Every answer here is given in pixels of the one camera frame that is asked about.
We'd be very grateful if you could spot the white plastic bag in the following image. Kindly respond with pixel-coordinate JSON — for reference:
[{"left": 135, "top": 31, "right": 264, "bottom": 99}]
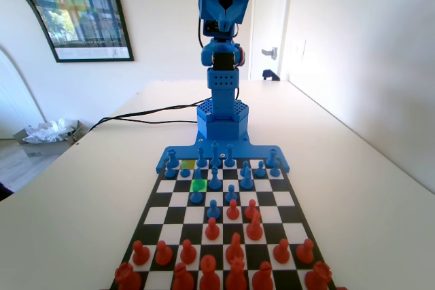
[{"left": 22, "top": 118, "right": 76, "bottom": 144}]

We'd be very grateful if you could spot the red rook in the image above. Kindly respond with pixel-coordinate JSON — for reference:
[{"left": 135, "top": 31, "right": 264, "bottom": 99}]
[
  {"left": 304, "top": 261, "right": 333, "bottom": 290},
  {"left": 114, "top": 261, "right": 142, "bottom": 290}
]

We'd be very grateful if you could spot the red king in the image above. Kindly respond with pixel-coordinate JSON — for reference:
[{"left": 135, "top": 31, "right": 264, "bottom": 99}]
[{"left": 198, "top": 254, "right": 221, "bottom": 290}]

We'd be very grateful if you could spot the blue king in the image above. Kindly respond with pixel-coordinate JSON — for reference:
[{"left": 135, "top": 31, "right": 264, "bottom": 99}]
[{"left": 209, "top": 140, "right": 221, "bottom": 168}]

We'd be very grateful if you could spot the black power cable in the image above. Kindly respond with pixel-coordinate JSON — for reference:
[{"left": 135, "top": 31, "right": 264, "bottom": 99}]
[
  {"left": 88, "top": 98, "right": 212, "bottom": 132},
  {"left": 101, "top": 115, "right": 198, "bottom": 125}
]

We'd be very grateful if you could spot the blue queen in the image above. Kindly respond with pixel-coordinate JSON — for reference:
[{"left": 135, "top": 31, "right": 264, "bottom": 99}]
[{"left": 225, "top": 143, "right": 236, "bottom": 168}]

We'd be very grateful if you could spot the white door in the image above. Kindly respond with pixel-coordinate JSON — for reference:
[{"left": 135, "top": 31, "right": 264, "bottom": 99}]
[{"left": 249, "top": 0, "right": 293, "bottom": 81}]

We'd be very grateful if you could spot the black white chessboard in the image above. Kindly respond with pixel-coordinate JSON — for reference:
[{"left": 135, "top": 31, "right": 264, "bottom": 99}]
[{"left": 108, "top": 158, "right": 337, "bottom": 290}]

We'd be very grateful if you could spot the red pawn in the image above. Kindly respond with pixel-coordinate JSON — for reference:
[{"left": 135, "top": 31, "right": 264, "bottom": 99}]
[
  {"left": 245, "top": 198, "right": 259, "bottom": 219},
  {"left": 131, "top": 240, "right": 151, "bottom": 266},
  {"left": 273, "top": 238, "right": 291, "bottom": 264},
  {"left": 205, "top": 217, "right": 221, "bottom": 240},
  {"left": 226, "top": 198, "right": 241, "bottom": 221},
  {"left": 295, "top": 238, "right": 315, "bottom": 264},
  {"left": 155, "top": 240, "right": 173, "bottom": 266},
  {"left": 179, "top": 238, "right": 198, "bottom": 266}
]

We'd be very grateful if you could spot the black camera cable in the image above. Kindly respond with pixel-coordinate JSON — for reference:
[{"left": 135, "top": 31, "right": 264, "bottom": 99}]
[{"left": 196, "top": 14, "right": 205, "bottom": 48}]

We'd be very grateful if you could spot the red bishop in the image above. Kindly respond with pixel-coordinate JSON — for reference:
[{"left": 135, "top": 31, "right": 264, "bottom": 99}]
[
  {"left": 251, "top": 261, "right": 275, "bottom": 290},
  {"left": 171, "top": 261, "right": 196, "bottom": 290}
]

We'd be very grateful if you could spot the red queen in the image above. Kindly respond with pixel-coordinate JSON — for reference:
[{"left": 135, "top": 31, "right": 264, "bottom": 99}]
[{"left": 224, "top": 257, "right": 248, "bottom": 290}]

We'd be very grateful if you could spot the blue mount plate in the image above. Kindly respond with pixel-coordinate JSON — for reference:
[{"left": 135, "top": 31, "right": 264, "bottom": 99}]
[{"left": 155, "top": 130, "right": 292, "bottom": 174}]

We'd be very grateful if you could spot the framed poster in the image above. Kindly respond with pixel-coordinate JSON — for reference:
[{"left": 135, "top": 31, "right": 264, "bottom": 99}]
[{"left": 0, "top": 0, "right": 135, "bottom": 64}]

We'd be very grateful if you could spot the cardboard box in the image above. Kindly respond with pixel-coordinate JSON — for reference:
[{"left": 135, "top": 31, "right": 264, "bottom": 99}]
[{"left": 13, "top": 119, "right": 90, "bottom": 158}]

